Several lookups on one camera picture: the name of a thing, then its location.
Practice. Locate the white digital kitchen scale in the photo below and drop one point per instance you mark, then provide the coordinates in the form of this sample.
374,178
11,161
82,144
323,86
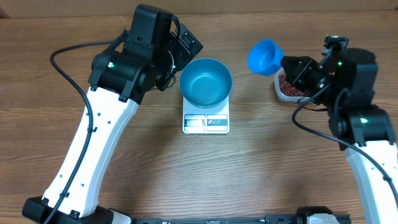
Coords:
214,120

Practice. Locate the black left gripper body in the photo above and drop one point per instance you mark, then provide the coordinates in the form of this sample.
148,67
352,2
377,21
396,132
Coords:
180,57

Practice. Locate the clear plastic food container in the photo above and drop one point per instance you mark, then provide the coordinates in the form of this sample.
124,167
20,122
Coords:
281,97

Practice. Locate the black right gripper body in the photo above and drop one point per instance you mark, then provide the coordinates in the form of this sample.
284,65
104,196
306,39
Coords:
311,78

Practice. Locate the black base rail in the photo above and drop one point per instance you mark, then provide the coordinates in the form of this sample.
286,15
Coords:
303,215

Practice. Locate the teal metal bowl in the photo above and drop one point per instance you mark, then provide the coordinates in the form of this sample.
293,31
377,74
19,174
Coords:
205,82

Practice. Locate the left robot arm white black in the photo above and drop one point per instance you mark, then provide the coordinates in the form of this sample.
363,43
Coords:
146,57

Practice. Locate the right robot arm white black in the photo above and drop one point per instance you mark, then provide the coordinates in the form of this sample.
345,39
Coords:
343,82

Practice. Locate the blue plastic scoop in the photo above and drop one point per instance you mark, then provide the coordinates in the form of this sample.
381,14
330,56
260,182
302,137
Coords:
265,58

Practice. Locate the red adzuki beans in container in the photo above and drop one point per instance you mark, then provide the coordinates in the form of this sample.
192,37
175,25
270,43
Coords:
287,89

